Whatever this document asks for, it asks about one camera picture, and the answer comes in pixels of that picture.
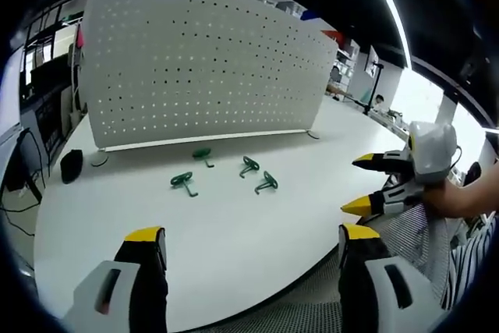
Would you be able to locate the person's striped shirt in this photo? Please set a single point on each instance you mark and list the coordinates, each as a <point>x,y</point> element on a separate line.
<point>448,247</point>

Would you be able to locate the black tripod stand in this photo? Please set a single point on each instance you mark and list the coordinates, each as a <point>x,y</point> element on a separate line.
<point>372,83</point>

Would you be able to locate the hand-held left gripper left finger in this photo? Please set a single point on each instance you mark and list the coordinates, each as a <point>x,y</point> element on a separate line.
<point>117,278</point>

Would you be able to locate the white perforated mounting plate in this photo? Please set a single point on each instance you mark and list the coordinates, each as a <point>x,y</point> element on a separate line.
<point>206,56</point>

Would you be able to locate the black cylindrical object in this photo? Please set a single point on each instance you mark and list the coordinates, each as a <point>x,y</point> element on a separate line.
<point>71,165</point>

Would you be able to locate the black shelving rack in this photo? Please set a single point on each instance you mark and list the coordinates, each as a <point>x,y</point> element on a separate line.
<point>43,87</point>

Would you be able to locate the ceiling light strip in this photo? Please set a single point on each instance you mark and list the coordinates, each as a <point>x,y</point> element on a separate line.
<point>390,9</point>

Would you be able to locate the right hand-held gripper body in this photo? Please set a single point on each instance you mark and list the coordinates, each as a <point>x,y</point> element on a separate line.
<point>430,153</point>

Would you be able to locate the white round plate foot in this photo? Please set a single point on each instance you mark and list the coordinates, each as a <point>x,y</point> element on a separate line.
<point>314,135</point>
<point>99,159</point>

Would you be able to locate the green hook assembly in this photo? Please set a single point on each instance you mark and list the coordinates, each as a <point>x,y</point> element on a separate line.
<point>202,154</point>
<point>249,164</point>
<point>184,182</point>
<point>268,183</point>

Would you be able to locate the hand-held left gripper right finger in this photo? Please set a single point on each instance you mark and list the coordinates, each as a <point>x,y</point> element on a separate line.
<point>374,270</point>

